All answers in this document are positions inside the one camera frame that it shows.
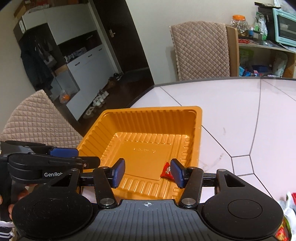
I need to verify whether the small red candy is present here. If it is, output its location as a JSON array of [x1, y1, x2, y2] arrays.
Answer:
[[160, 162, 174, 181]]

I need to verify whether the silver green snack pouch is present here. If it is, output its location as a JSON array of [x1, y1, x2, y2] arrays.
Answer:
[[278, 192, 295, 236]]

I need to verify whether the person left hand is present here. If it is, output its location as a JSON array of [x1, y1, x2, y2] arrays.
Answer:
[[1, 187, 29, 221]]

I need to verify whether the quilted beige chair near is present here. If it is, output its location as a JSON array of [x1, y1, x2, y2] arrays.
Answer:
[[1, 90, 83, 148]]

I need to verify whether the quilted beige chair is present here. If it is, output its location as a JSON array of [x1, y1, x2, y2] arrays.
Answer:
[[169, 21, 230, 81], [1, 90, 83, 148]]

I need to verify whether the orange plastic tray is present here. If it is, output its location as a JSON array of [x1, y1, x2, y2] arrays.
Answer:
[[78, 106, 202, 200]]

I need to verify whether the white cabinet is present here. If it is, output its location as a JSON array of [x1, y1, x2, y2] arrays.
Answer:
[[14, 2, 117, 120]]

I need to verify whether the quilted beige chair back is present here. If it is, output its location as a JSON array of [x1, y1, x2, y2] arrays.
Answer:
[[169, 21, 230, 81]]

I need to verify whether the wooden shelf unit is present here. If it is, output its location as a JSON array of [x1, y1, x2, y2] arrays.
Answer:
[[226, 26, 295, 78]]

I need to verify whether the orange lid candy jar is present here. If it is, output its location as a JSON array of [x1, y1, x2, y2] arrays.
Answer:
[[230, 15, 249, 37]]

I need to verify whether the teal toaster oven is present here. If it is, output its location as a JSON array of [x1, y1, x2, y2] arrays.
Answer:
[[266, 8, 295, 47]]

